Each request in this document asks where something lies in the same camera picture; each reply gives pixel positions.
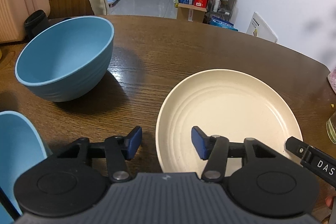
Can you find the blue bowl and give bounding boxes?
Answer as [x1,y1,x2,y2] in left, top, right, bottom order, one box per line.
[15,16,114,102]
[1,111,52,213]

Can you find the pink flower vase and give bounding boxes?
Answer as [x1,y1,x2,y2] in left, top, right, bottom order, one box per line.
[327,68,336,94]

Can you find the wire storage rack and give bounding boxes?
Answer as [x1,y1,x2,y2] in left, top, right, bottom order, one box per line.
[206,0,238,25]

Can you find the brown cardboard box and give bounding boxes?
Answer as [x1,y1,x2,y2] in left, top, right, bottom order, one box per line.
[177,3,207,23]

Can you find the black cylinder cup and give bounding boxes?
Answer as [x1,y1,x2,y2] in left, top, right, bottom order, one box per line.
[24,10,50,37]

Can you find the white board leaning wall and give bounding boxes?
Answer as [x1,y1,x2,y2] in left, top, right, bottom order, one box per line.
[247,12,278,43]

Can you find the blue bowl far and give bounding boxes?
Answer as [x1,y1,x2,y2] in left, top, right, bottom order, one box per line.
[15,16,114,102]

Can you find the blue bowl middle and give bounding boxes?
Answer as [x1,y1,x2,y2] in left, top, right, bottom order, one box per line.
[1,111,52,213]

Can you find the person's hand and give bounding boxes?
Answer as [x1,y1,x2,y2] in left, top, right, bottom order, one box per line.
[325,196,335,210]

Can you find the cream plate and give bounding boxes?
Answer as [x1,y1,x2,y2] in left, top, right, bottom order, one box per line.
[155,69,302,175]

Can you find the clear drinking glass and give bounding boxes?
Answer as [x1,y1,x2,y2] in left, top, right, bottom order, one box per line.
[326,112,336,144]

